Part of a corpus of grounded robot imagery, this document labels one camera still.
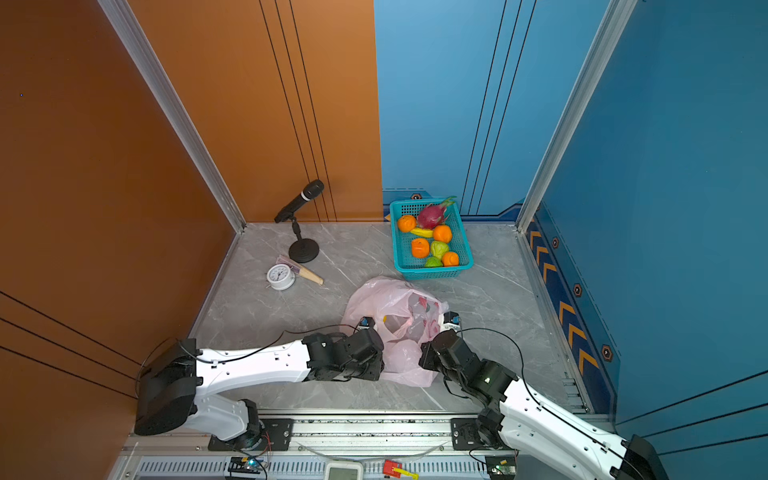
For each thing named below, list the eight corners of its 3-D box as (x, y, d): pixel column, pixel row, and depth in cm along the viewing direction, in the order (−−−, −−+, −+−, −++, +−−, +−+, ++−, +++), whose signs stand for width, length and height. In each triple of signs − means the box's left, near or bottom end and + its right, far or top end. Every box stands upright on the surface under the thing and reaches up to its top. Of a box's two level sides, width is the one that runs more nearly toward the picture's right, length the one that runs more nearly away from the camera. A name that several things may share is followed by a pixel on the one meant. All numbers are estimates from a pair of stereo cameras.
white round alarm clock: (266, 290, 102) (262, 284, 99) (273, 269, 108) (269, 263, 105) (293, 290, 102) (290, 284, 99) (298, 269, 108) (295, 263, 105)
